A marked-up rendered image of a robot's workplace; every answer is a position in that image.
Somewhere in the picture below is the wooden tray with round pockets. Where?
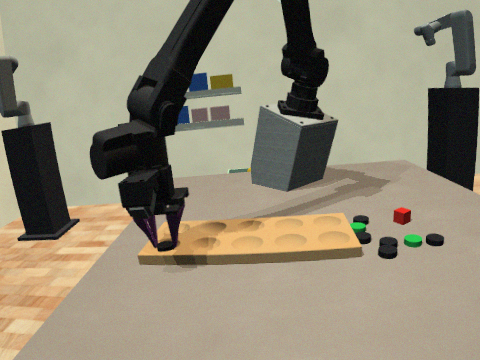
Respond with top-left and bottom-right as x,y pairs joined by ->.
138,213 -> 362,265

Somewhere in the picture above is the green disc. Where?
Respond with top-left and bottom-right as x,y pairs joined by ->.
350,222 -> 366,233
404,234 -> 422,247

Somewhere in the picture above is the red cube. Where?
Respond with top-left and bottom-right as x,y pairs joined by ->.
393,207 -> 411,225

